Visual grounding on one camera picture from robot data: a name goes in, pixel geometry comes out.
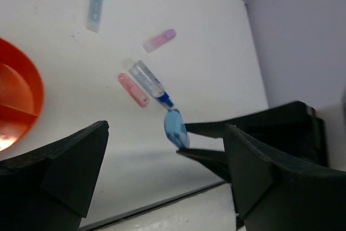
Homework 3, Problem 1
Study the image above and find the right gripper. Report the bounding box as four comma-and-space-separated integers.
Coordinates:
185, 101, 329, 166

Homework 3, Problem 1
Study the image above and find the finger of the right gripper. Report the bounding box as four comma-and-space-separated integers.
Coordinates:
176, 148, 231, 183

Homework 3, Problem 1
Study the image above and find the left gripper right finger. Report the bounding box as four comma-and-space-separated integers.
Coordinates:
224, 125, 345, 230

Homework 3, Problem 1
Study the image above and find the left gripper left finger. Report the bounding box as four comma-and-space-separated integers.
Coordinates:
1, 121, 109, 230

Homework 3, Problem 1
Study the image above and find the blue plastic case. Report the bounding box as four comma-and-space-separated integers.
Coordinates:
164, 109, 190, 149

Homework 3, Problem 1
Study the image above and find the pink plastic case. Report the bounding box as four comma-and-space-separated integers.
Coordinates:
117, 73, 149, 108

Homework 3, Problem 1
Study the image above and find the clear spray bottle blue cap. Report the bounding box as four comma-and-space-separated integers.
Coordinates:
124, 59, 175, 110

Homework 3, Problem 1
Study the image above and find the pink purple highlighter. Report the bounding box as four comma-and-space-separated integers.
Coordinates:
143, 29, 176, 53

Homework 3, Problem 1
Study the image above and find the blue capped highlighter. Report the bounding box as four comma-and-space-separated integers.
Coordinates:
86, 0, 103, 33

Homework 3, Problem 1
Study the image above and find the orange round organizer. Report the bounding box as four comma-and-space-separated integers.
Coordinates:
1, 38, 45, 151

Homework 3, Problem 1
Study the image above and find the metal rail base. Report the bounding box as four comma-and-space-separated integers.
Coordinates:
79, 177, 233, 230

